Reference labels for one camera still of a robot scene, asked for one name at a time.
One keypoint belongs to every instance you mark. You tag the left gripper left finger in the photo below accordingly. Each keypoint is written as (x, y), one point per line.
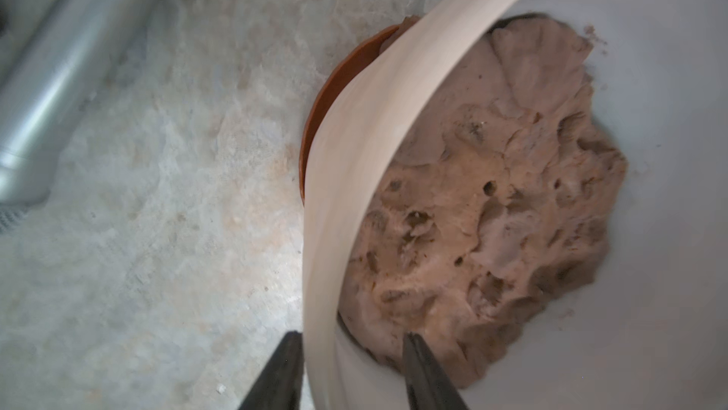
(278, 387)

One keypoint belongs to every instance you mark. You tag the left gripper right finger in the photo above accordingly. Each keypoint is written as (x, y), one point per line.
(428, 387)

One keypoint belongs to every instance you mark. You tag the white ceramic pot with soil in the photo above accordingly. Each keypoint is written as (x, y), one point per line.
(539, 189)

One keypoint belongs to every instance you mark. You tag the terracotta saucer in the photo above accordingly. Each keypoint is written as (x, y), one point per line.
(352, 65)

